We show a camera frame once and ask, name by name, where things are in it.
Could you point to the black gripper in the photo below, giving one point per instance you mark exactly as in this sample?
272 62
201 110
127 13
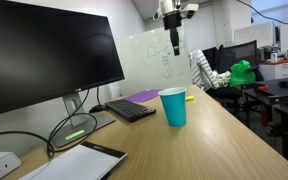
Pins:
172 20

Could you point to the yellow marker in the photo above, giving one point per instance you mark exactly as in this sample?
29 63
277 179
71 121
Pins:
189 98

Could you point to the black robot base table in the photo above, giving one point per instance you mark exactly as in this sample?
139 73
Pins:
280 88

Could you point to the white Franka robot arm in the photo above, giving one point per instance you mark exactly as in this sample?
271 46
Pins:
166 4

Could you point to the blue plastic cup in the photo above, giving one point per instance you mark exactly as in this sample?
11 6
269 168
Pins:
173 108

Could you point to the white puffer jacket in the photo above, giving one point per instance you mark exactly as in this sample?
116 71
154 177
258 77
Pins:
202 68

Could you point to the whiteboard with green drawing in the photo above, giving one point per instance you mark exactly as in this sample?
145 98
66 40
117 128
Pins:
140 66

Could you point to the purple mat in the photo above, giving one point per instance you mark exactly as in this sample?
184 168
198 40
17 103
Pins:
143 95

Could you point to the black office chair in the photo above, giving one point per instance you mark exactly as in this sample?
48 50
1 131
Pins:
240 53

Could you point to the green bag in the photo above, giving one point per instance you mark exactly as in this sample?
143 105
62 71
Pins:
242 74

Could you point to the black keyboard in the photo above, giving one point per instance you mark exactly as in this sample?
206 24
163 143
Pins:
130 110

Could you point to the orange clamp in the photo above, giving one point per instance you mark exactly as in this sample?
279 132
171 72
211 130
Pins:
262 88

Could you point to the black computer mouse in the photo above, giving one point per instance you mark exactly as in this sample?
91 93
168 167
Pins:
98 108

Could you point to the white cabinet with orange top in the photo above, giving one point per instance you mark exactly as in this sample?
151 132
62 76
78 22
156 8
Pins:
279 69

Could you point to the red fire extinguisher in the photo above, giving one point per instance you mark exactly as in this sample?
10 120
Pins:
264 116

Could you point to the silver monitor stand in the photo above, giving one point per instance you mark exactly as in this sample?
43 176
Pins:
80 128

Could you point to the black computer monitor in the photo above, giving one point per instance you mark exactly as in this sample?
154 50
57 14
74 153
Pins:
44 50

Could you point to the white notebook with black edge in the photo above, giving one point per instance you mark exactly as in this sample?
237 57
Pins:
77 163

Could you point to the background wall whiteboard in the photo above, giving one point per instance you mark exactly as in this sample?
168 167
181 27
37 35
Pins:
254 33

